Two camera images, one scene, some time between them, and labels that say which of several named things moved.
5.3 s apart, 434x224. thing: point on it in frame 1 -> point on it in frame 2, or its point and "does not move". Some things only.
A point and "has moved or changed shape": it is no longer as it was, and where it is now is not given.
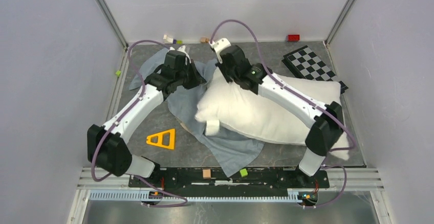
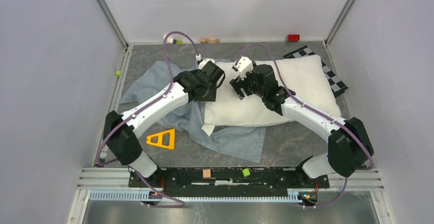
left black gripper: x=197 y=79 -> x=211 y=95
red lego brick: x=293 y=38 does not move
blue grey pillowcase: x=234 y=154 has moved or changed shape
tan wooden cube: x=207 y=174 does not move
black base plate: x=211 y=179 does not move
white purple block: x=169 y=40 does not move
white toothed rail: x=139 y=196 does not move
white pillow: x=228 y=107 has moved or changed shape
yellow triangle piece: x=160 y=135 does not move
